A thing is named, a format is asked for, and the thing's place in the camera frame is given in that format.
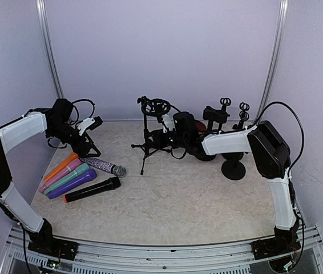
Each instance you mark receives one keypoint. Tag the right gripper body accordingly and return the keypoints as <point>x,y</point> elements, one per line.
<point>162,142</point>

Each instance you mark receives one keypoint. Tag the teal microphone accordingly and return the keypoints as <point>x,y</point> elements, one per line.
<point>72,175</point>

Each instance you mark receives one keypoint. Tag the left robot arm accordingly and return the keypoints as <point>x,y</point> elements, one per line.
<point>53,122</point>

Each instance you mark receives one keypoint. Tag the left aluminium frame post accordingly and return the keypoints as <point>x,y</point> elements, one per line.
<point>44,25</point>

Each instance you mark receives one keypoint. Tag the aluminium corner frame post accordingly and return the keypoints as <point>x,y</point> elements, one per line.
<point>283,10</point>

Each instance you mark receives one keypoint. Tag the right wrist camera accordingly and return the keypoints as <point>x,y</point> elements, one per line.
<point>167,123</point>

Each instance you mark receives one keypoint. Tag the black desk stand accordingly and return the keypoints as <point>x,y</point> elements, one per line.
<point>225,102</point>

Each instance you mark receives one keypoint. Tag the black tripod microphone stand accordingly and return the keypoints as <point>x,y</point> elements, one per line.
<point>155,108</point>

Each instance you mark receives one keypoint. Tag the red patterned coaster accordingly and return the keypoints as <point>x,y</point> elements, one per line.
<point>200,126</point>

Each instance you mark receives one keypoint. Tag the orange microphone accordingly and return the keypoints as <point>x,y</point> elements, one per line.
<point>61,166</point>

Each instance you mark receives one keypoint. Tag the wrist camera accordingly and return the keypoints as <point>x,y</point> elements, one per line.
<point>167,123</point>
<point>88,124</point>

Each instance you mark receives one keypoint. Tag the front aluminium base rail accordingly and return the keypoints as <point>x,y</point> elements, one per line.
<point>97,257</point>

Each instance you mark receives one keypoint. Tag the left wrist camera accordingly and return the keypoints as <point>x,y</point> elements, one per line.
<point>88,124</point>

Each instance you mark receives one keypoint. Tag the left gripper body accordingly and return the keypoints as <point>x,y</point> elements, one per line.
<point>76,147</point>

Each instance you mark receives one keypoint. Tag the pink microphone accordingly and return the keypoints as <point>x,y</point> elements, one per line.
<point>60,174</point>

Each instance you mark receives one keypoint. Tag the purple microphone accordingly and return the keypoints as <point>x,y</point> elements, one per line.
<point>85,177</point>

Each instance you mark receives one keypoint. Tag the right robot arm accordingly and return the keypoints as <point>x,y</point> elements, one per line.
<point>272,159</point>

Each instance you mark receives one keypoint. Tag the glitter microphone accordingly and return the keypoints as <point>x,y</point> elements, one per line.
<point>118,171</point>

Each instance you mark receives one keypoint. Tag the black microphone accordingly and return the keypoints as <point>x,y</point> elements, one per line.
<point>107,185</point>

